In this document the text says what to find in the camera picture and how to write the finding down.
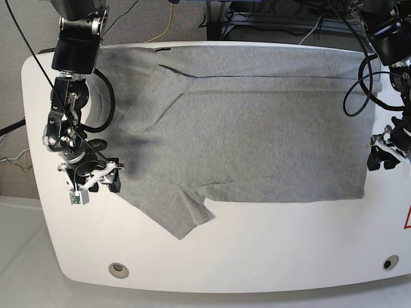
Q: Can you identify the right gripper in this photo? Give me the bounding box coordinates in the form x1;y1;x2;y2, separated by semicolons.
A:
58;158;123;193

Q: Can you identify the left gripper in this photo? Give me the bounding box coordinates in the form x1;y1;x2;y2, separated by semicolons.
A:
367;124;410;171

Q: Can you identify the grey T-shirt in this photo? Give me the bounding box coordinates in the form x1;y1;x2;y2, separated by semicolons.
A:
96;46;374;239

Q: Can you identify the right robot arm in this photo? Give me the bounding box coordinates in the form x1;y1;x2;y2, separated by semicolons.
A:
43;1;122;193

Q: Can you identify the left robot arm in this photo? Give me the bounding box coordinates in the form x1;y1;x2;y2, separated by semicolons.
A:
348;1;410;171

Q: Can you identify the red triangle sticker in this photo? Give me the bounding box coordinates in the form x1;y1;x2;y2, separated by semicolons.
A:
403;206;411;230

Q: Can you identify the left table grommet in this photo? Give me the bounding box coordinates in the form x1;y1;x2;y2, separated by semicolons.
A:
109;262;129;279

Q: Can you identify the table grommet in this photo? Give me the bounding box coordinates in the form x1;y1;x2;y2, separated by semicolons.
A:
383;255;399;271
109;262;129;279

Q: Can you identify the right table grommet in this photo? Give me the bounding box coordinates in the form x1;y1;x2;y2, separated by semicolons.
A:
383;255;399;271

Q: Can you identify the black table leg base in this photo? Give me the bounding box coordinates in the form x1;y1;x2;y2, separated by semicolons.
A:
205;21;224;41

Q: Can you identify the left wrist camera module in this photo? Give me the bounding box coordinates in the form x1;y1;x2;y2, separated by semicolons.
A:
69;189;89;205

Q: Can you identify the white cable on floor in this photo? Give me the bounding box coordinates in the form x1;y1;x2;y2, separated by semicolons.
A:
0;147;30;162

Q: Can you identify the yellow cable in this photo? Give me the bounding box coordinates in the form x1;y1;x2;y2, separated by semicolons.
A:
146;4;175;44

